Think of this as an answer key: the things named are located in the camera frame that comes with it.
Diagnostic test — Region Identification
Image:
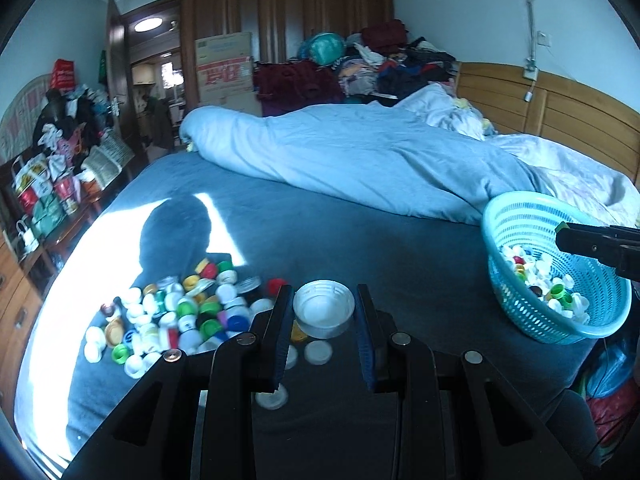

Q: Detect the blue plastic bag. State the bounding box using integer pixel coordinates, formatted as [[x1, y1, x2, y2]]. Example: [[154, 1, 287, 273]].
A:
[[585, 340, 638, 401]]

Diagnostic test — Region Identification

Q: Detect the red mesh bag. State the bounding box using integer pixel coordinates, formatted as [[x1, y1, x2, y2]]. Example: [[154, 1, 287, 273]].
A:
[[585, 380, 640, 461]]

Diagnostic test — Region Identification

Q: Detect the wall cable conduit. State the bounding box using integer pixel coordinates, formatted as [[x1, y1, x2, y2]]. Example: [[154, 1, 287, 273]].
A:
[[515, 0, 538, 68]]

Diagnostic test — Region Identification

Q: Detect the pile of colourful bottle caps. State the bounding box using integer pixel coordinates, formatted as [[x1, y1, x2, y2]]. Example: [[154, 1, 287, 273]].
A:
[[84, 257, 301, 378]]

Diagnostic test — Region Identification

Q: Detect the cardboard box with red print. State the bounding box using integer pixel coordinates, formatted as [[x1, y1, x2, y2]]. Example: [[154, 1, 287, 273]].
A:
[[194, 32, 263, 116]]

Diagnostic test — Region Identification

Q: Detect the heap of clothes and bags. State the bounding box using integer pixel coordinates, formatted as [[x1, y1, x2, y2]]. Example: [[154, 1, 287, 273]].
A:
[[10, 85, 136, 251]]

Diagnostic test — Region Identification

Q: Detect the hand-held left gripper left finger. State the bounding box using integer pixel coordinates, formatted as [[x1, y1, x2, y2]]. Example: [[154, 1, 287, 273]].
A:
[[62, 284, 296, 480]]

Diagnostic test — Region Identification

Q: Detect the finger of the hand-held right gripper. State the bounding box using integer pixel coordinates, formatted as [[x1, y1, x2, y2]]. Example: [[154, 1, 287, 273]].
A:
[[555, 231, 640, 281], [555, 221, 640, 242]]

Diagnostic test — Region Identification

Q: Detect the heap of mostly white caps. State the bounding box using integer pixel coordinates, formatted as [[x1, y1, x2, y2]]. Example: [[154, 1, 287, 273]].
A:
[[500, 244, 591, 323]]

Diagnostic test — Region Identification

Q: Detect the brown wooden wardrobe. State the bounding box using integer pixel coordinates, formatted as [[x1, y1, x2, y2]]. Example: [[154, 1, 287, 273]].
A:
[[180, 0, 396, 111]]

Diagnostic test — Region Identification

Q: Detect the red plastic bag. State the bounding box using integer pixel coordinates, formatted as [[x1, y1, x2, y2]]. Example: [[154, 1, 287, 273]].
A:
[[50, 59, 76, 91]]

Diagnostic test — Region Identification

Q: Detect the light blue plastic basket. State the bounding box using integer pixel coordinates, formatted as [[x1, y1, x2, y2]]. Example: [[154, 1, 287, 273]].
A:
[[481, 191, 632, 345]]

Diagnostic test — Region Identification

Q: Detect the teal plastic bag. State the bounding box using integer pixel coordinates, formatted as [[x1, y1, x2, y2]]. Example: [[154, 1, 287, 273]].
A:
[[298, 32, 347, 66]]

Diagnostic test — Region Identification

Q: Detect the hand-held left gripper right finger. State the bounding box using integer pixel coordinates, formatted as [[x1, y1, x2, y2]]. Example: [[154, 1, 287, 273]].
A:
[[354, 284, 583, 480]]

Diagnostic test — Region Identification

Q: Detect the flat white bottle cap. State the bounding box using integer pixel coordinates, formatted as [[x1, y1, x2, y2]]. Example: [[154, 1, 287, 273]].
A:
[[255, 385, 289, 411]]

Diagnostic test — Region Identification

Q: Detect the blue bed sheet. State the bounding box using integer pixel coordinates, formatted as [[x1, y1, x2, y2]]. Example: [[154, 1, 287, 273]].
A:
[[15, 152, 601, 466]]

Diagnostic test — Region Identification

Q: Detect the small white bottle cap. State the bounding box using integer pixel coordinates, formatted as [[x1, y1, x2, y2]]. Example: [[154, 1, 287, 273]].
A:
[[304, 340, 332, 365]]

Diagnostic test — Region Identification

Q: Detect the dark wooden door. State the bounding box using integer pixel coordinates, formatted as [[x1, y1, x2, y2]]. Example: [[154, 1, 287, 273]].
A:
[[105, 0, 138, 156]]

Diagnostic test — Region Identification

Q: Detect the wooden dresser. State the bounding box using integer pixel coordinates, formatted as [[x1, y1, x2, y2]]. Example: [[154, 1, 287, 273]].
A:
[[0, 195, 101, 411]]

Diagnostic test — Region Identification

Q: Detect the wooden headboard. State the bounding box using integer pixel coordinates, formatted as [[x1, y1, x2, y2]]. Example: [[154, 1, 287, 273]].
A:
[[457, 62, 640, 186]]

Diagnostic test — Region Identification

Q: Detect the large white jar cap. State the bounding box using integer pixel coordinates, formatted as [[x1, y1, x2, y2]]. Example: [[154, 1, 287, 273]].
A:
[[293, 280, 356, 339]]

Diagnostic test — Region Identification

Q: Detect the pile of mixed clothes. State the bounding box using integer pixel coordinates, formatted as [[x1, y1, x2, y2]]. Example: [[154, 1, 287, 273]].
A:
[[337, 20, 461, 103]]

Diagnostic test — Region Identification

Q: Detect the maroon cloth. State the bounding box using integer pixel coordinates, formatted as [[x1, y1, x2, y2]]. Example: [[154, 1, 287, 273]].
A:
[[254, 60, 346, 116]]

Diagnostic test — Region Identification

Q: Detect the light blue duvet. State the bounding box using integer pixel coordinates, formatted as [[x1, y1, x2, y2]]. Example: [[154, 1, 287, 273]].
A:
[[179, 92, 551, 226]]

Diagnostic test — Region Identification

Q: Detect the white quilt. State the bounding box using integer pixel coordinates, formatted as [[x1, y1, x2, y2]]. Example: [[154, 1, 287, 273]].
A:
[[400, 82, 640, 228]]

